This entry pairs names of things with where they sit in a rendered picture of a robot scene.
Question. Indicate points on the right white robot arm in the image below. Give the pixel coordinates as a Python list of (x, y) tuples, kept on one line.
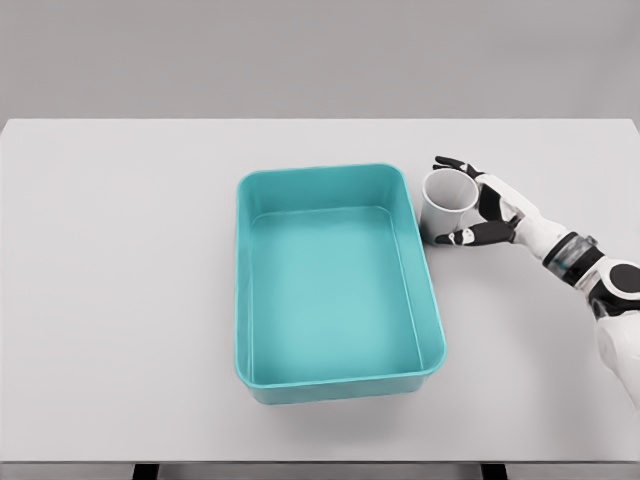
[(595, 280)]

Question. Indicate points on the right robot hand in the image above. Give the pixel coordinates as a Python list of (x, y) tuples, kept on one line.
[(505, 202)]

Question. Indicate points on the white paper cup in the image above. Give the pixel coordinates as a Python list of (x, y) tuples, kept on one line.
[(447, 205)]

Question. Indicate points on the teal plastic basket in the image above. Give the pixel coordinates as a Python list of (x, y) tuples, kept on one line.
[(330, 290)]

